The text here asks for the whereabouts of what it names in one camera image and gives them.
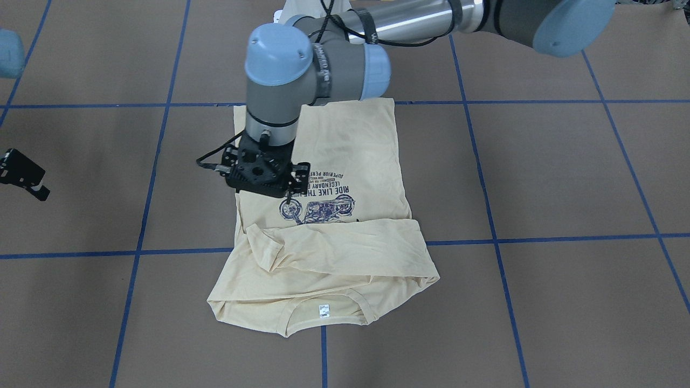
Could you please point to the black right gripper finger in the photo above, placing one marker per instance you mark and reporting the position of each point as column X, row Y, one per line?
column 41, row 193

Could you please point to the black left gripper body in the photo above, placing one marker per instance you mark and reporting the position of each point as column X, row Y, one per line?
column 300, row 173

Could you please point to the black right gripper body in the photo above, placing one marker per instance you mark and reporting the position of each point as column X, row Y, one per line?
column 20, row 171

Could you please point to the cream long sleeve shirt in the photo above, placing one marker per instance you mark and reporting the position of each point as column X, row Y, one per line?
column 348, row 251

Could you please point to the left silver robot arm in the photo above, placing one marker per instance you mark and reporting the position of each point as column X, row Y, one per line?
column 341, row 57

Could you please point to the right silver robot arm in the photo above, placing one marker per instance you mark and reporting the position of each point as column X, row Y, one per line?
column 12, row 60

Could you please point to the white pedestal column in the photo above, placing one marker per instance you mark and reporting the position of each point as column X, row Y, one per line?
column 315, row 9

